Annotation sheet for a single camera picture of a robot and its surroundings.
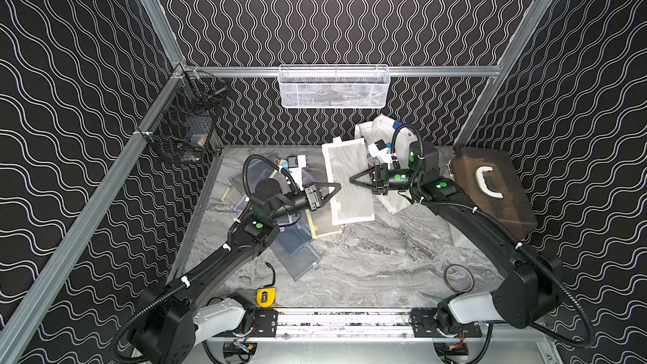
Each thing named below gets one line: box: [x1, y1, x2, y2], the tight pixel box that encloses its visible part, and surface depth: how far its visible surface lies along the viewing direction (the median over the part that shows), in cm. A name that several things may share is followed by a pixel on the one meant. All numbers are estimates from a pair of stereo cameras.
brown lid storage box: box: [449, 147, 538, 239], surface depth 87 cm
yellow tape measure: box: [255, 261, 278, 308], surface depth 80 cm
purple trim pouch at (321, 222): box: [304, 199, 343, 240], surface depth 94 cm
